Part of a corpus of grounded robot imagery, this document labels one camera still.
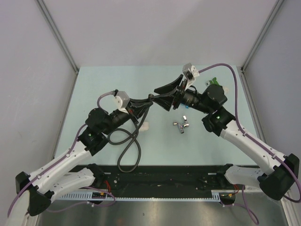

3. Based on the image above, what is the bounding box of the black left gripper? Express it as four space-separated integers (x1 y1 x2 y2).
102 98 152 136

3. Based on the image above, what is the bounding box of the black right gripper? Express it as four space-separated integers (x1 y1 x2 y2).
150 74 212 114

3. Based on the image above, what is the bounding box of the chrome metal faucet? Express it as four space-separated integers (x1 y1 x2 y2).
173 115 190 134

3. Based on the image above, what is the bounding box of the grey flexible metal hose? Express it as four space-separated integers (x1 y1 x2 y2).
108 93 155 174

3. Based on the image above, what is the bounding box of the white pipe elbow fitting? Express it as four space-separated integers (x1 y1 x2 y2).
139 121 150 132

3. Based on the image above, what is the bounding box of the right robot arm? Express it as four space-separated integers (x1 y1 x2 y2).
154 75 300 201

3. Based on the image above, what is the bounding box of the green faucet with white elbow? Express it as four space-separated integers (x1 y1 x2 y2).
205 77 229 93

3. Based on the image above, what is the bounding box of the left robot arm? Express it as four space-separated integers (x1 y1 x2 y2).
8 89 174 216

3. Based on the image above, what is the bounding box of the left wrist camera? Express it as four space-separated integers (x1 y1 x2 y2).
114 91 130 113

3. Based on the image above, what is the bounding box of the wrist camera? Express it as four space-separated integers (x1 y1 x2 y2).
182 63 199 81
114 91 130 113

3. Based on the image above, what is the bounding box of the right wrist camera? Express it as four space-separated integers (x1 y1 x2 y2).
182 63 199 81

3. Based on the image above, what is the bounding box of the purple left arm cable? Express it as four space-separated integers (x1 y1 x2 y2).
7 91 118 218

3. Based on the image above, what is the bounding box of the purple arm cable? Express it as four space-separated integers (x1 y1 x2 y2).
198 63 301 203
7 91 118 218

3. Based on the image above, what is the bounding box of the right aluminium frame post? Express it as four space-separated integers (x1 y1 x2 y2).
241 0 290 73

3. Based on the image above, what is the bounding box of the aluminium frame post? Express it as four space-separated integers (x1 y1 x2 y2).
241 0 290 73
35 0 79 75

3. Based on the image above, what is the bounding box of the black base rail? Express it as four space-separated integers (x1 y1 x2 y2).
100 165 242 192

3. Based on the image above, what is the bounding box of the slotted cable duct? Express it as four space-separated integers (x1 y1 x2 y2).
56 190 222 202

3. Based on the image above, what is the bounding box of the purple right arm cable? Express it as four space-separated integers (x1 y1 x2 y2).
198 63 301 203

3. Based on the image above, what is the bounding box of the left aluminium frame post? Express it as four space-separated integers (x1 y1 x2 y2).
35 0 79 75

